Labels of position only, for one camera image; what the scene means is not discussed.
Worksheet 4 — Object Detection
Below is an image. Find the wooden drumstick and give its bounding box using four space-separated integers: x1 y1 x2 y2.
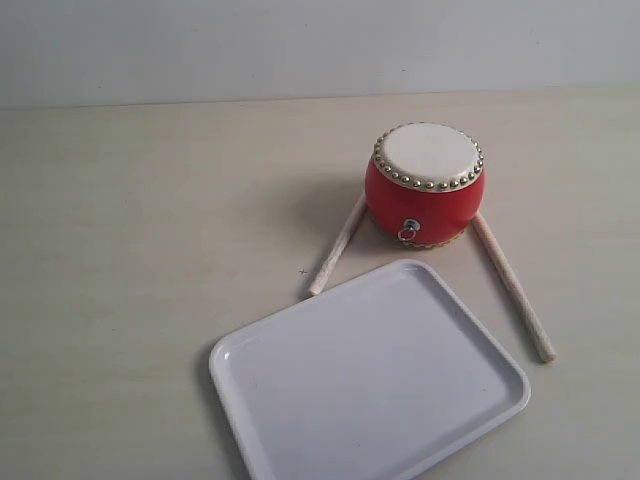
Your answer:
308 192 367 296
472 213 557 364

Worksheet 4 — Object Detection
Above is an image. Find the small red drum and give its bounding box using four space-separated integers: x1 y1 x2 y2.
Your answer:
364 122 486 248

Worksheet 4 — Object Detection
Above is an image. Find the white rectangular plastic tray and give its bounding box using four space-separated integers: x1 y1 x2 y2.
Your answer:
209 259 531 479

